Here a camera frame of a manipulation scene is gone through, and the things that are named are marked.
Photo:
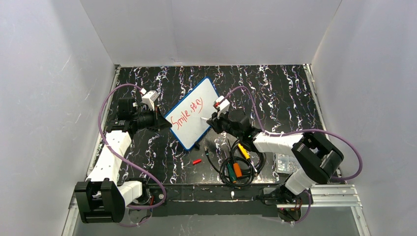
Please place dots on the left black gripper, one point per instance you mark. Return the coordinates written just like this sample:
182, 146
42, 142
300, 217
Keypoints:
156, 121

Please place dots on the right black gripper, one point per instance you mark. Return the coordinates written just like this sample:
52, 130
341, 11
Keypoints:
220, 123

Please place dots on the blue framed whiteboard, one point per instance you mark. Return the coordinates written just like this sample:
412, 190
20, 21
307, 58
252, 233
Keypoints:
187, 117

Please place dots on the red marker cap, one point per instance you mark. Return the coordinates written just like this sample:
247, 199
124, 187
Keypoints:
195, 162

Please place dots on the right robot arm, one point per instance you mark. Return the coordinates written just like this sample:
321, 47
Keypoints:
318, 156

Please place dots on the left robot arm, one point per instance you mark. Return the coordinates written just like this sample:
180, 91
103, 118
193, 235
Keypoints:
99, 198

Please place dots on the whiteboard metal stand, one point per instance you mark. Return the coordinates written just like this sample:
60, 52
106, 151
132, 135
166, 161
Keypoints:
196, 146

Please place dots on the clear plastic screw box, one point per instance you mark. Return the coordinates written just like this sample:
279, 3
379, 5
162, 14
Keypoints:
285, 164

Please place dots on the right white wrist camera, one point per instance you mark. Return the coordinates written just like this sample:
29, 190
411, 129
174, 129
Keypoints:
221, 104

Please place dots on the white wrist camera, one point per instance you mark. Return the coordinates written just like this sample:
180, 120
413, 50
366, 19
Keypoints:
221, 104
149, 98

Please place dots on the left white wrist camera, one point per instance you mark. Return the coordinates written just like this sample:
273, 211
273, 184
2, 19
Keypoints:
149, 98

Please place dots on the yellow handled screwdriver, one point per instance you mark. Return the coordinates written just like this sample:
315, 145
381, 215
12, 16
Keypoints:
246, 155

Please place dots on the orange handled screwdriver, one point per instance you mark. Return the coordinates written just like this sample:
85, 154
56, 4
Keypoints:
235, 165

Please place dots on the green handled screwdriver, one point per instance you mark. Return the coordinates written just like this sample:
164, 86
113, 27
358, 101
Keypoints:
231, 171

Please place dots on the aluminium frame rail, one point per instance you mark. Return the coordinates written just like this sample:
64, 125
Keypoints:
216, 210

